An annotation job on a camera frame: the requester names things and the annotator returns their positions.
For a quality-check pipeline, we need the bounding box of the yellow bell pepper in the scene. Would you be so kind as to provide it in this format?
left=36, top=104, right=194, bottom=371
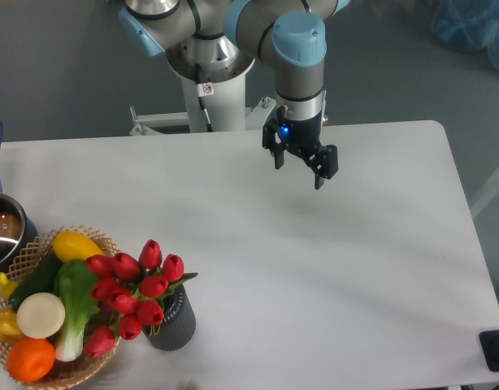
left=0, top=307, right=24, bottom=345

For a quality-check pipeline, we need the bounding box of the black device at table edge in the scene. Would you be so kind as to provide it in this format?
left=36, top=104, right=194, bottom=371
left=479, top=330, right=499, bottom=372

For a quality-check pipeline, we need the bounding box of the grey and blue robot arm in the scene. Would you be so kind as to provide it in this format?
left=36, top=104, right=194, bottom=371
left=119, top=1, right=345, bottom=187

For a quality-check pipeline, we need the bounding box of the blue plastic bag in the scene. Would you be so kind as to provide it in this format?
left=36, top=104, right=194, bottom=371
left=431, top=1, right=499, bottom=71

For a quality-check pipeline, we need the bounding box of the dark green cucumber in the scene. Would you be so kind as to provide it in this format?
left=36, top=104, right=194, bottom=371
left=8, top=252, right=63, bottom=311

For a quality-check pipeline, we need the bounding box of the dark grey ribbed vase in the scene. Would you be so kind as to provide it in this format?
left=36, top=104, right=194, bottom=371
left=143, top=284, right=196, bottom=352

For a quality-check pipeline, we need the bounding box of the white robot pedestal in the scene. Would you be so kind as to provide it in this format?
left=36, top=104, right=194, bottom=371
left=128, top=36, right=275, bottom=137

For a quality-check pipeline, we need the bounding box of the yellow squash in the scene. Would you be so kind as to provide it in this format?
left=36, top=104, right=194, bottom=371
left=52, top=231, right=105, bottom=263

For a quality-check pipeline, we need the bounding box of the cream round bun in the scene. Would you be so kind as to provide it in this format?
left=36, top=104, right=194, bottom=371
left=16, top=292, right=65, bottom=339

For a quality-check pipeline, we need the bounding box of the woven wicker basket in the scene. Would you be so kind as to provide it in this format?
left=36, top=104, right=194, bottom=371
left=0, top=225, right=119, bottom=389

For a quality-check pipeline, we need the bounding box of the blue handled saucepan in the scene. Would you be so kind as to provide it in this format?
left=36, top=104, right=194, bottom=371
left=0, top=121, right=37, bottom=272

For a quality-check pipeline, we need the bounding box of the red tulip bouquet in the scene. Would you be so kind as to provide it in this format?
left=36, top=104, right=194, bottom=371
left=84, top=240, right=198, bottom=358

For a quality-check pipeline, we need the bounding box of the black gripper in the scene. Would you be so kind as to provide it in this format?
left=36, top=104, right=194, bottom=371
left=263, top=106, right=338, bottom=190

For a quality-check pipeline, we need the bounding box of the small yellow banana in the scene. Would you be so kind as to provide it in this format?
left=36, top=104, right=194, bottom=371
left=0, top=272, right=19, bottom=301

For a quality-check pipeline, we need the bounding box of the green bok choy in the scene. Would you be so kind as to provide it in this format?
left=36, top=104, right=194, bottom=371
left=54, top=260, right=98, bottom=362

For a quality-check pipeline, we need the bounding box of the orange fruit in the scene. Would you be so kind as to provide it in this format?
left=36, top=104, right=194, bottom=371
left=7, top=339, right=55, bottom=383

